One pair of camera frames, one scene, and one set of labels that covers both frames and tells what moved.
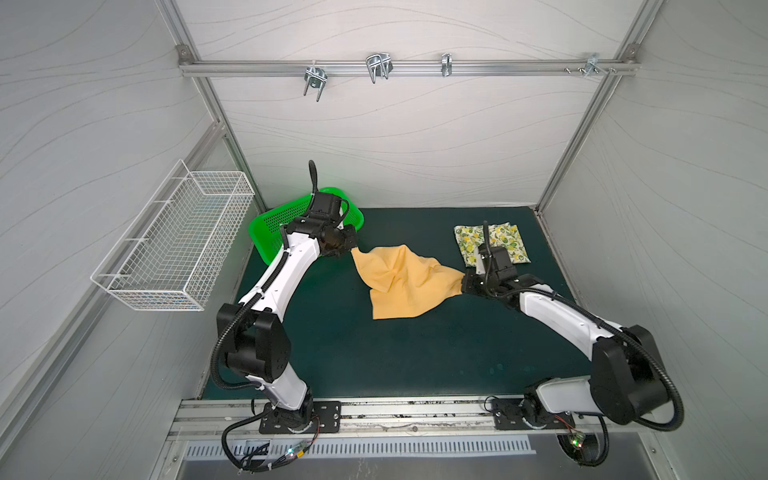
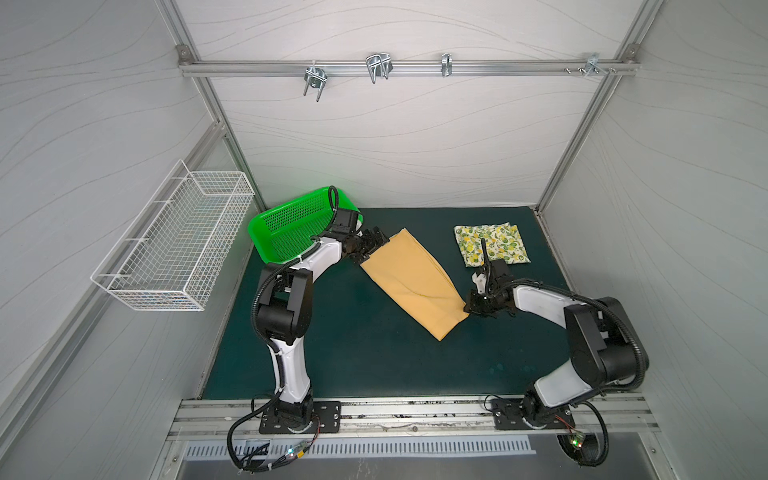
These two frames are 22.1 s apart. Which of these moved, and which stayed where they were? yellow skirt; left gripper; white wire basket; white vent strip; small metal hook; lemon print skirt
Moved: yellow skirt; left gripper
Stayed: white wire basket; small metal hook; white vent strip; lemon print skirt
